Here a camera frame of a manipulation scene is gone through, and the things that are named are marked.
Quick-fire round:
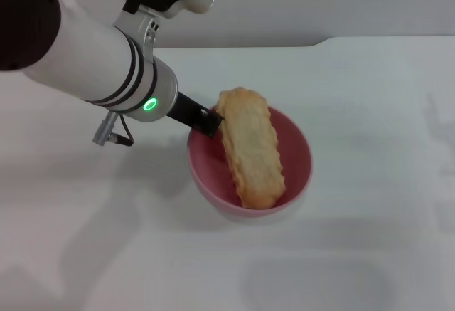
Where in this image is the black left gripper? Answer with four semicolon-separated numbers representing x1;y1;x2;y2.
166;91;225;138

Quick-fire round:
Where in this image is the orange striped bread loaf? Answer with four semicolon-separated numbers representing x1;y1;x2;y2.
217;86;287;210

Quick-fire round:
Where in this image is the pink plastic bowl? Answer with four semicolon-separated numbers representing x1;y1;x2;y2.
186;105;314;224

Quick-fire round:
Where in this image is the grey left arm cable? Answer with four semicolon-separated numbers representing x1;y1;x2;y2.
92;111;135;147

